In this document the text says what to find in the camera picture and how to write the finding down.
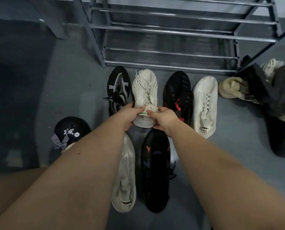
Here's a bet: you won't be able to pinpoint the person's right hand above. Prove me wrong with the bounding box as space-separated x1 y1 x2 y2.
146 106 181 137

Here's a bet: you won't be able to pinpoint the person's left hand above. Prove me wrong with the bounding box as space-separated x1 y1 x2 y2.
109 102 147 132

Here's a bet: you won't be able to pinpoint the black sneaker orange marks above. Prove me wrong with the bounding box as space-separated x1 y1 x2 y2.
140 128 176 213
260 64 285 118

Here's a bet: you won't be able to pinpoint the grey metal shoe rack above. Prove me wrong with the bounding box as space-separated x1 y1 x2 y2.
72 0 285 74

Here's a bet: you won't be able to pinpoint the person's right forearm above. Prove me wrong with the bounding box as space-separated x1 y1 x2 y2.
171 126 285 230

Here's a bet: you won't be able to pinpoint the person's left forearm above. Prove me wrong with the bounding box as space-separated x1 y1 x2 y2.
0 122 126 230

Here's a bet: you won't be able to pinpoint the person's left black clog slipper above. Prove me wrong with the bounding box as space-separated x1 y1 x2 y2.
51 116 93 154

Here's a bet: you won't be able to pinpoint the person's left leg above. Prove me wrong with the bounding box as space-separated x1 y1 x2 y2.
0 167 47 221

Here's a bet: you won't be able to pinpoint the grey metal bench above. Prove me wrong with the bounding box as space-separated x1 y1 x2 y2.
27 0 70 40

